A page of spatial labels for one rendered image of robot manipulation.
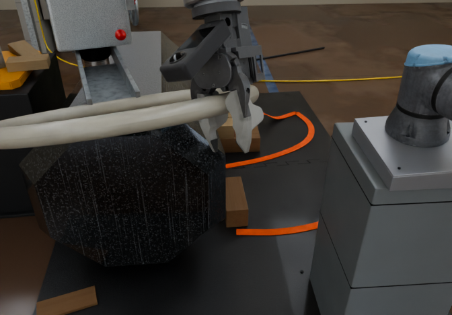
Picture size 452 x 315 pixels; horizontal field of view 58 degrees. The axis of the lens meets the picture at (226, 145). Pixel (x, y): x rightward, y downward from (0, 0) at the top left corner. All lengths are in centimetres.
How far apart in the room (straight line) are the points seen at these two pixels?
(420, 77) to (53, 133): 100
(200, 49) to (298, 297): 158
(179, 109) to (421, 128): 93
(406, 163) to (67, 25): 104
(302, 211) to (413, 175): 125
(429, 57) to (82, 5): 97
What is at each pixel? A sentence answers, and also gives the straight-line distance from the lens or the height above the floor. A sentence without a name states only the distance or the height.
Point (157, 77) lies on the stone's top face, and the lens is 185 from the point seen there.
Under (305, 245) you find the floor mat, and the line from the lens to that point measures 220.
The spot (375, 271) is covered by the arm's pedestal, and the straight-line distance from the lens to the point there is 149.
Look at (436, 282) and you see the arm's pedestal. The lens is 164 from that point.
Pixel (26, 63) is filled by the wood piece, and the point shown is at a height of 82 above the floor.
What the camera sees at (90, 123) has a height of 132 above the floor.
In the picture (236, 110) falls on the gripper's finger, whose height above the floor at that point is 130.
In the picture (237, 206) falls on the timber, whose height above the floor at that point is 14.
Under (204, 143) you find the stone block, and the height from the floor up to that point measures 69.
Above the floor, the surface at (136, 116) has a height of 133.
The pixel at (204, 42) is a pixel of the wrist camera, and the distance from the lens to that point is 55.
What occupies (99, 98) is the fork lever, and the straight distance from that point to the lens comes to 108.
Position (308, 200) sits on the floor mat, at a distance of 248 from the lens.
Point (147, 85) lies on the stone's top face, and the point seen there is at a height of 87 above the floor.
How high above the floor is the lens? 156
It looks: 32 degrees down
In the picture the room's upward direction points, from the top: straight up
